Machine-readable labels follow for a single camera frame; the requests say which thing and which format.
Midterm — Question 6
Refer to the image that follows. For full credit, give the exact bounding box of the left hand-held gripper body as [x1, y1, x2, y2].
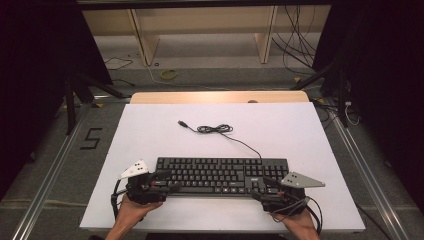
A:
[119, 159, 168, 205]

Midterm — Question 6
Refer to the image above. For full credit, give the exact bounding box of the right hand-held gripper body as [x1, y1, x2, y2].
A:
[261, 171, 326, 214]

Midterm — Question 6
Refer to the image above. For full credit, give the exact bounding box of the black keyboard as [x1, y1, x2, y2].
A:
[153, 157, 290, 197]

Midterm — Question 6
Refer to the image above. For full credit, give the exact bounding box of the person's left hand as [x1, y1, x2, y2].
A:
[116, 194, 164, 223]

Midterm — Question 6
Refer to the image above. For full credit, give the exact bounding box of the person's right hand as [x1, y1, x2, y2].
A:
[273, 208, 318, 231]

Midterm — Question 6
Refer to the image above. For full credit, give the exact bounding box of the black metal stand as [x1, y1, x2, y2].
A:
[64, 66, 132, 135]
[289, 54, 352, 128]

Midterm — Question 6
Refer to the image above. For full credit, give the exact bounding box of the yellow tape roll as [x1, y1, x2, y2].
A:
[160, 68, 179, 81]

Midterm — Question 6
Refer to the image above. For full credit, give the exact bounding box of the black curtain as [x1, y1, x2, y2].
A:
[0, 0, 113, 201]
[312, 0, 424, 214]

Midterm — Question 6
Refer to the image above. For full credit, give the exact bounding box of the left hand-held gripper cable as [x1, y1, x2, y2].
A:
[110, 179, 130, 220]

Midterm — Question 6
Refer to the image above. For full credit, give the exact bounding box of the black keyboard cable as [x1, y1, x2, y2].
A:
[177, 120, 263, 159]

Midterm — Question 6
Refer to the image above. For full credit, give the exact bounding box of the aluminium floor rail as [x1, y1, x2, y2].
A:
[327, 99, 412, 240]
[12, 102, 95, 240]

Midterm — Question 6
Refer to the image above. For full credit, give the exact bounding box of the thin black floor cable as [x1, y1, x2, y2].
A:
[103, 56, 134, 71]

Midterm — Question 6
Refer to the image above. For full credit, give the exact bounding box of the bundle of black floor cables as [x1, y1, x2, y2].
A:
[271, 4, 318, 75]

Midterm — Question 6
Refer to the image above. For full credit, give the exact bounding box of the beige wooden desk frame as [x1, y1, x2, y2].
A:
[76, 0, 332, 66]

